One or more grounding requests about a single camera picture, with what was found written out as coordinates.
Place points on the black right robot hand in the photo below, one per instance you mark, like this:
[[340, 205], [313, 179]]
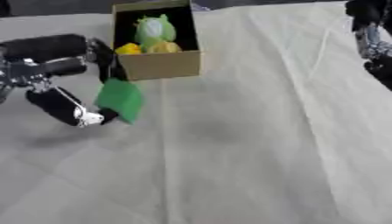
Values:
[[382, 71]]

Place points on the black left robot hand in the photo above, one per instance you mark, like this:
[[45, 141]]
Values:
[[48, 48]]

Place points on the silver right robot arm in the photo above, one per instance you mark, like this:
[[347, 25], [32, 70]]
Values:
[[368, 13]]

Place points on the tan cardboard box black inside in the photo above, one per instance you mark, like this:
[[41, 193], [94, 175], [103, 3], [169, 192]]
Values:
[[163, 65]]

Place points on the small yellow toy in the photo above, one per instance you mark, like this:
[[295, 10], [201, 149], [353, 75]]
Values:
[[128, 49]]

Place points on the green soft toy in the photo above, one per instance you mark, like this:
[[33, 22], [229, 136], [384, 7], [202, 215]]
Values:
[[154, 30]]

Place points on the yellow toy fruit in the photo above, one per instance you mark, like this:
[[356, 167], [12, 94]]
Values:
[[164, 47]]

